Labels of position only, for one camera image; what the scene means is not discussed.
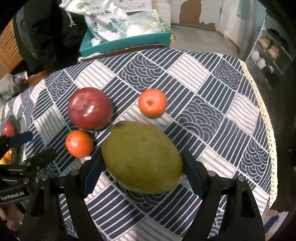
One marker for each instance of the white printed carton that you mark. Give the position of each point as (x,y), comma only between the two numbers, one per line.
(134,5)

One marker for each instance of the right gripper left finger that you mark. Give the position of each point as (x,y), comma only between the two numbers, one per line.
(79,183)

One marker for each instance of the cardboard box under bin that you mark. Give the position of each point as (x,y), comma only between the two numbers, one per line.
(97,56)

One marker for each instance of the large orange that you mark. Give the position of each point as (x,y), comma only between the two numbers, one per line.
(8,154)

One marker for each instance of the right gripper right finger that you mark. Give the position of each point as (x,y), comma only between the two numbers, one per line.
(208,186)

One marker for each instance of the clear plastic bag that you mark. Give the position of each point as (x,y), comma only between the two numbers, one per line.
(142,23)

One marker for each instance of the teal plastic bin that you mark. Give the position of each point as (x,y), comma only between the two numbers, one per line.
(87,49)

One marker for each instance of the wooden drawer box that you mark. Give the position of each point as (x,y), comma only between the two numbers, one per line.
(36,78)

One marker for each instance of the black hanging coat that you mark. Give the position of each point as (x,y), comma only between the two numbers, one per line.
(48,37)

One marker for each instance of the small red-orange tangerine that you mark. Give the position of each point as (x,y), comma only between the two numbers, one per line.
(152,103)

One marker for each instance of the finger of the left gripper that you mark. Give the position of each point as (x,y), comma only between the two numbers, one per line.
(17,140)
(40,160)

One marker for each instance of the printed rice bag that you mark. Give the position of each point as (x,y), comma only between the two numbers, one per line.
(103,18)

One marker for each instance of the blue patterned tablecloth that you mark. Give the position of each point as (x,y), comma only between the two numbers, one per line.
(214,110)

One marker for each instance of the yellow mango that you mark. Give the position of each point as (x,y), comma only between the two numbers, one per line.
(4,161)

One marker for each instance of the person left hand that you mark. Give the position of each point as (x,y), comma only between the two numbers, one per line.
(11,214)

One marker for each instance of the grey clothing pile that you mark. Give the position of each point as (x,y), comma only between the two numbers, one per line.
(12,85)

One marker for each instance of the yellow-green mango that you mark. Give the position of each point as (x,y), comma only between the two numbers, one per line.
(142,158)

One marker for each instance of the dark red apple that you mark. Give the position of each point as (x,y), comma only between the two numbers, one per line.
(90,109)

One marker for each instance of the metal shoe rack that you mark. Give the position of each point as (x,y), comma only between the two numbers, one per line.
(271,54)

